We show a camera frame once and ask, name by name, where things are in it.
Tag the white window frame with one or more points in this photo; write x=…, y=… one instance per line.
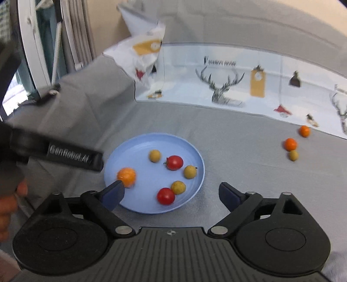
x=29, y=40

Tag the pale orange mandarin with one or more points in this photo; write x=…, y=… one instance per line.
x=127, y=176

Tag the white dotted pole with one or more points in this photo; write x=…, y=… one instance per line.
x=56, y=54

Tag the yellow-green round fruit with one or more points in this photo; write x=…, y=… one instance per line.
x=190, y=172
x=154, y=156
x=178, y=187
x=293, y=155

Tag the deer printed light cloth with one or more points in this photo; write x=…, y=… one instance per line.
x=184, y=86

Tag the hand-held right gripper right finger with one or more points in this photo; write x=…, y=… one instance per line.
x=230, y=195

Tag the grey curtain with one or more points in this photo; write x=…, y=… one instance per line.
x=77, y=29

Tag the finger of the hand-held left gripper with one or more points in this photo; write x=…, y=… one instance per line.
x=97, y=162

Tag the blue plate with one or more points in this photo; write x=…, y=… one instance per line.
x=146, y=179

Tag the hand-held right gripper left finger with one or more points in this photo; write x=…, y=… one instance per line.
x=113, y=194

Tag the red cherry tomato with calyx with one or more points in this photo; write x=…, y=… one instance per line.
x=174, y=162

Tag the teal curtain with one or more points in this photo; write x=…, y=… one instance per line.
x=44, y=32

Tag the white printed pillow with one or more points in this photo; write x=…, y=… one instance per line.
x=141, y=29

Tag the person's left hand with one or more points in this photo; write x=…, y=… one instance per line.
x=8, y=214

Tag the small orange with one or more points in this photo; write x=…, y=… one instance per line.
x=290, y=144
x=304, y=131

